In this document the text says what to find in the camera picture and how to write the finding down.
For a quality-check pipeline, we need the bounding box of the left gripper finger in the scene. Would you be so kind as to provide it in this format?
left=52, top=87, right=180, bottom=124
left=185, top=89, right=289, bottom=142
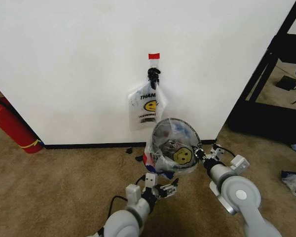
left=162, top=189, right=177, bottom=199
left=160, top=178, right=179, bottom=192

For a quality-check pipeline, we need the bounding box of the clear smiley liner bag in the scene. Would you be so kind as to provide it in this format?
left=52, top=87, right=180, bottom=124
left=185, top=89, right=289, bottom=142
left=144, top=118, right=200, bottom=180

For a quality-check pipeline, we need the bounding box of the clear smiley garbage bag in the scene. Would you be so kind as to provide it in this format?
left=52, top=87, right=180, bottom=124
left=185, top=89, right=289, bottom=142
left=127, top=80, right=169, bottom=132

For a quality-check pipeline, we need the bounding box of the crumpled clear plastic bag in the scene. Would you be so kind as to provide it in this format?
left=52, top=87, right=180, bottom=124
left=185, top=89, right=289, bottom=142
left=281, top=170, right=296, bottom=203

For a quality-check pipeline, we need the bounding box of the black framed glass cabinet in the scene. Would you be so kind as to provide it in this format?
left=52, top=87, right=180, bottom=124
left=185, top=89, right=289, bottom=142
left=225, top=0, right=296, bottom=147

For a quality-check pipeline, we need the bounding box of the black baseboard strip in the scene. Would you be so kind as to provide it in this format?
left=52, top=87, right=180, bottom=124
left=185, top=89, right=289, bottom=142
left=42, top=139, right=218, bottom=150

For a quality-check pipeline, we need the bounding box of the black power adapter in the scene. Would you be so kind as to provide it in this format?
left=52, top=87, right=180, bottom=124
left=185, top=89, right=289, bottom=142
left=276, top=75, right=296, bottom=90

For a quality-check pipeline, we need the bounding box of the red fire extinguisher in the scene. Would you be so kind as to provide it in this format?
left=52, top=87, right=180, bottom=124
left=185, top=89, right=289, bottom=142
left=0, top=92, right=44, bottom=155

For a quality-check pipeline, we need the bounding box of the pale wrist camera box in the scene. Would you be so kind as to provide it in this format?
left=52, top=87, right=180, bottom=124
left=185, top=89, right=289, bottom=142
left=211, top=144, right=225, bottom=160
left=145, top=172, right=155, bottom=190

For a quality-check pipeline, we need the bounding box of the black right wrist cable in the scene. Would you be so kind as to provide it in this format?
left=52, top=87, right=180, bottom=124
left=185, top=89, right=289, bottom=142
left=221, top=147, right=236, bottom=158

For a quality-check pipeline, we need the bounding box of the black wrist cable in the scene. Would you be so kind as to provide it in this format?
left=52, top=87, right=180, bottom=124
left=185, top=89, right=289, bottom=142
left=108, top=196, right=128, bottom=220
left=221, top=147, right=236, bottom=158

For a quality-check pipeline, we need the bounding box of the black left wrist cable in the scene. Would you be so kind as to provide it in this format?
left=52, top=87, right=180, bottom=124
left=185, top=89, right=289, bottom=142
left=108, top=196, right=128, bottom=220

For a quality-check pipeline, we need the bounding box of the black wall hook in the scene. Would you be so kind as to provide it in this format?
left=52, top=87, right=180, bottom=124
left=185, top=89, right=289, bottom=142
left=147, top=66, right=162, bottom=89

